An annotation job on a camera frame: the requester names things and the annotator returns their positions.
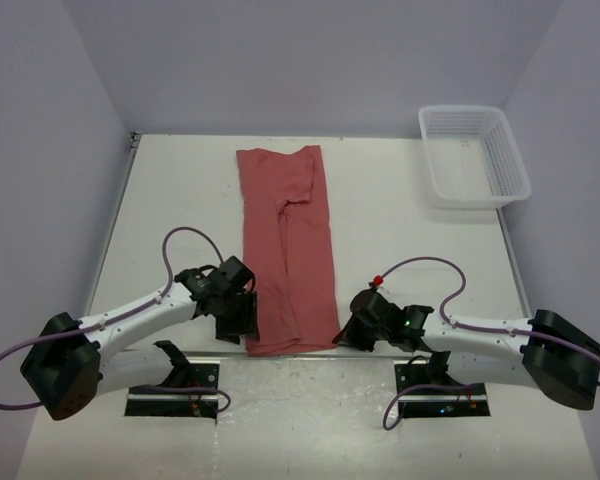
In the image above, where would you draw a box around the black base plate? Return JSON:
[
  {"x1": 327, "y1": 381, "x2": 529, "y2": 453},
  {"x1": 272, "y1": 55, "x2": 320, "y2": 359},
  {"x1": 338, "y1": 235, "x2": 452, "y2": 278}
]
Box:
[
  {"x1": 394, "y1": 355, "x2": 491, "y2": 419},
  {"x1": 124, "y1": 355, "x2": 220, "y2": 417}
]

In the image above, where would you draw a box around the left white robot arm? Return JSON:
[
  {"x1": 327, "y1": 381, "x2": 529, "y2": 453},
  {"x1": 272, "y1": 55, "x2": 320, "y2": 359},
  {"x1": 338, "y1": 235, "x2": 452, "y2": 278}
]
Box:
[{"x1": 20, "y1": 256, "x2": 258, "y2": 421}]

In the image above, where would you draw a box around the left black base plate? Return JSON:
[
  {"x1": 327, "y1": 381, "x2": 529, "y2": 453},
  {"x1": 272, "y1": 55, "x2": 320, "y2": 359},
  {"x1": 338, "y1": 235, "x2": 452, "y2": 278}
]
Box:
[{"x1": 124, "y1": 355, "x2": 220, "y2": 417}]

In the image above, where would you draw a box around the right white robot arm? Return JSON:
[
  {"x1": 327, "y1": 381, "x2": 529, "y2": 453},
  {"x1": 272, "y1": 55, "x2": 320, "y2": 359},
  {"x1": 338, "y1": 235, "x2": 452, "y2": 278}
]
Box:
[{"x1": 333, "y1": 289, "x2": 600, "y2": 411}]

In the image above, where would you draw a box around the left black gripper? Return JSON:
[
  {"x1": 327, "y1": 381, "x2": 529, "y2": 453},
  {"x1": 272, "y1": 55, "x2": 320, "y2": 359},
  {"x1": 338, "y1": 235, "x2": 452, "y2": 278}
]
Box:
[{"x1": 214, "y1": 289, "x2": 259, "y2": 344}]

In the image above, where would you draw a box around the white plastic basket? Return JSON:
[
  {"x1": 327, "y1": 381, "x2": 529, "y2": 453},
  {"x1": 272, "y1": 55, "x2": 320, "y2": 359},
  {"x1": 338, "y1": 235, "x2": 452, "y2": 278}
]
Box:
[{"x1": 418, "y1": 105, "x2": 532, "y2": 210}]

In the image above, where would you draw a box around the red t shirt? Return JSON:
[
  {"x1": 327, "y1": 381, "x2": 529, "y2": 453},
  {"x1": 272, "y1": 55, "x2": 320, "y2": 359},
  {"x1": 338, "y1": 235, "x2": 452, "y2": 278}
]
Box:
[{"x1": 236, "y1": 145, "x2": 340, "y2": 356}]

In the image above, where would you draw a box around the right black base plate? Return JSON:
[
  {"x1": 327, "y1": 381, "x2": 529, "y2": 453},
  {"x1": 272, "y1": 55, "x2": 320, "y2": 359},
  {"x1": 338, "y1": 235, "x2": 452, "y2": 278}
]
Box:
[{"x1": 394, "y1": 355, "x2": 491, "y2": 419}]

